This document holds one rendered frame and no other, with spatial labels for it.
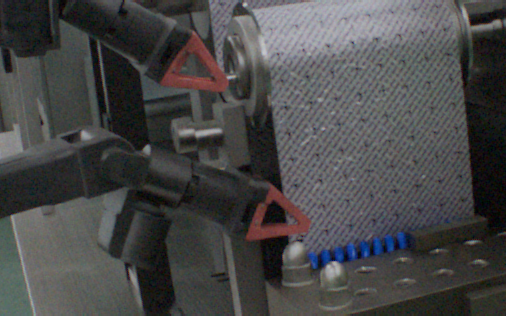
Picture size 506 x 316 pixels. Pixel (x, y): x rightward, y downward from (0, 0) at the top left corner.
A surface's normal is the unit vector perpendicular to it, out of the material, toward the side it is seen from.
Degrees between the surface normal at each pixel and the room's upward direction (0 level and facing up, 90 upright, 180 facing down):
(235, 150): 90
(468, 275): 0
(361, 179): 90
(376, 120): 90
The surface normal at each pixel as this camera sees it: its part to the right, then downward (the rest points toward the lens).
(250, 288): 0.26, 0.16
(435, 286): -0.13, -0.97
